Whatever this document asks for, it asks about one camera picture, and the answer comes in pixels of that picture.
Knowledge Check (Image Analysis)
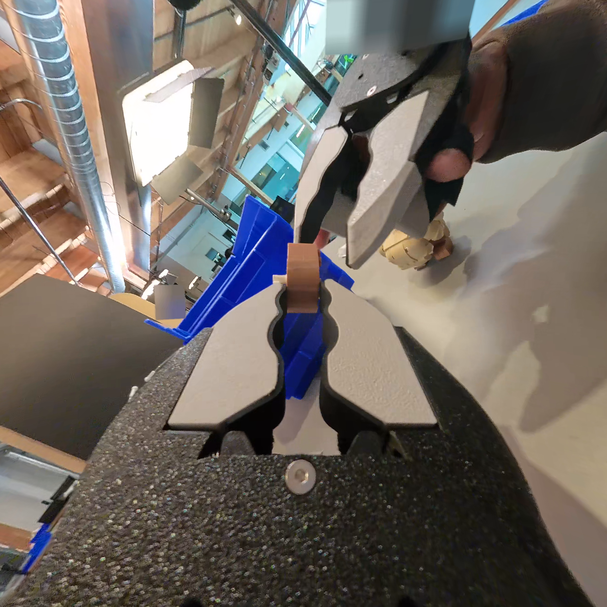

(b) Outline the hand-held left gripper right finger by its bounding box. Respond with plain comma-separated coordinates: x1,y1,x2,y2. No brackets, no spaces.
319,279,438,430

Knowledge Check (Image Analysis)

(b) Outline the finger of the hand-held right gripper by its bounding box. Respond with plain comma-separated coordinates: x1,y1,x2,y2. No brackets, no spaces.
344,90,440,270
293,126,351,246

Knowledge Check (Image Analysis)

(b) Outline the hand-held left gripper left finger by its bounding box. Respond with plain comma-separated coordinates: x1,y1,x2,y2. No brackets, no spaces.
168,282,288,433

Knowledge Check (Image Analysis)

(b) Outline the tan brown brick toy figure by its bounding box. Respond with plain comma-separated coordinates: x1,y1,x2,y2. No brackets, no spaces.
379,213,455,274

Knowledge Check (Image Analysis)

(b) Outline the brown round brick piece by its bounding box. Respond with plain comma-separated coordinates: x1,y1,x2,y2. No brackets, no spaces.
273,243,326,315

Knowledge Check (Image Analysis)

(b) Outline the person's right forearm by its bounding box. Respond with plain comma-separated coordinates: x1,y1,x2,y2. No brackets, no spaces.
492,0,607,164

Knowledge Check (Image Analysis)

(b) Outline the grey desk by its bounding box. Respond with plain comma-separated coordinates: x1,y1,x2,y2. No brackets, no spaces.
273,131,607,607

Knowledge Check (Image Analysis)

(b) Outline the person's right hand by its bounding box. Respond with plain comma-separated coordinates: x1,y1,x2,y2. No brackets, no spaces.
423,36,519,185

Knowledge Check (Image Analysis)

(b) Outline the black board with wooden edge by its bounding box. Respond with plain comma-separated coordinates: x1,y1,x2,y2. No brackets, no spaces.
0,274,187,477

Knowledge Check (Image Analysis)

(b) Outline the studio light panel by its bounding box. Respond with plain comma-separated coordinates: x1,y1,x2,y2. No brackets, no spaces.
120,59,227,205

